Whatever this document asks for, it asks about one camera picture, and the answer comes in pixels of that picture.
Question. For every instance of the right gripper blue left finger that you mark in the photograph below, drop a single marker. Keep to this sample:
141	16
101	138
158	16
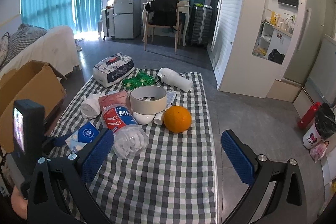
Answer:
92	156

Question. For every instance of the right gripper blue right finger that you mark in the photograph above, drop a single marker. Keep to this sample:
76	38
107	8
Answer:
242	158

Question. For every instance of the blue tissue packet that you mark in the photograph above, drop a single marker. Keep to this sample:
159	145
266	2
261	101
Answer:
84	135

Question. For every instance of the white round gadget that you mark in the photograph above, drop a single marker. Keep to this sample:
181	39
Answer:
142	119

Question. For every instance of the orange fruit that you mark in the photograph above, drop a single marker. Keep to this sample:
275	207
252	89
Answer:
177	119

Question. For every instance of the beige tape roll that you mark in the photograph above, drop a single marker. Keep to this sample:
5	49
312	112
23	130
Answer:
148	100

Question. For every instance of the tissue pack white navy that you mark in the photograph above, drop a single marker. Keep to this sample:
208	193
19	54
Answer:
113	69

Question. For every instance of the green snack bag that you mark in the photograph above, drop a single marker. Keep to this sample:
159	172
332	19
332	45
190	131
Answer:
141	79

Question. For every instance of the white thermos bottle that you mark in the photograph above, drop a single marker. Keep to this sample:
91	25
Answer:
172	78

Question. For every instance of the left human hand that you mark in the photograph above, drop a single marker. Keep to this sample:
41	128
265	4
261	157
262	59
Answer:
19	204

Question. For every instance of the cardboard box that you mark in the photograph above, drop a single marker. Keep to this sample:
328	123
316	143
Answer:
37	81

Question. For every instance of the checkered tablecloth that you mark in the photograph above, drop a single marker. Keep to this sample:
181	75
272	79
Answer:
174	180

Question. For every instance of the black trash bag bin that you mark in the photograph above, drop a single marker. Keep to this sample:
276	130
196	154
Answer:
322	128

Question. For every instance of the bed with white sheet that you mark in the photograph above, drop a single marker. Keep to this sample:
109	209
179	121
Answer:
56	47

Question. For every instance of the striped grey pillow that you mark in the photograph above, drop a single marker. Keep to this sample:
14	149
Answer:
26	35

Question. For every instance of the grey suitcase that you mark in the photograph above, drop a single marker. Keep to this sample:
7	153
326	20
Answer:
201	24

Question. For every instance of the small white fridge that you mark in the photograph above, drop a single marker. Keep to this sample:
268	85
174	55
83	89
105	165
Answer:
127	18

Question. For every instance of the wooden chair black backpack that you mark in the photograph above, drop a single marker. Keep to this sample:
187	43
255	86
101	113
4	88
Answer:
162	14

